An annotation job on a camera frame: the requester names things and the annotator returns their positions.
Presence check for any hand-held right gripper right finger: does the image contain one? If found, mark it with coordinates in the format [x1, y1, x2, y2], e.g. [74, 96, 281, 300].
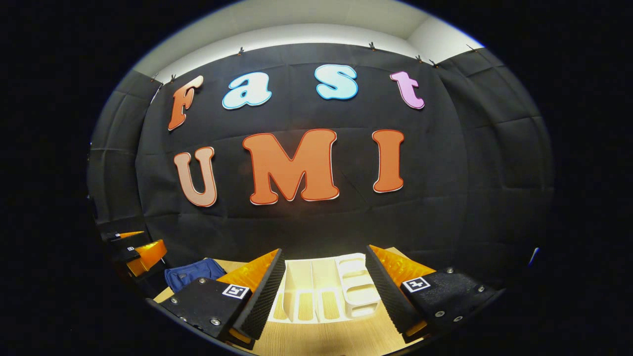
[364, 244, 506, 344]

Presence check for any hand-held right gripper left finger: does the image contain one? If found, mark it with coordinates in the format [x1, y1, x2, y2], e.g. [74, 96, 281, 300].
[158, 248, 287, 351]

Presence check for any cream bookshelf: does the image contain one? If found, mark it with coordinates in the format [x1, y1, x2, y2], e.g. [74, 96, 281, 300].
[270, 252, 382, 324]

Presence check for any blue schoolbag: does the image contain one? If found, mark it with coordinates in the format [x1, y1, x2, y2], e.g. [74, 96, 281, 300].
[164, 258, 228, 293]

